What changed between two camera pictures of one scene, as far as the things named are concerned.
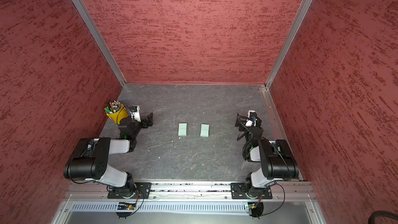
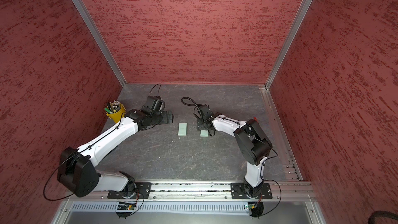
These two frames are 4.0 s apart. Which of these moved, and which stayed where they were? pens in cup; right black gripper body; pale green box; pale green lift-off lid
Moved: right black gripper body
Stayed: pale green lift-off lid; pens in cup; pale green box
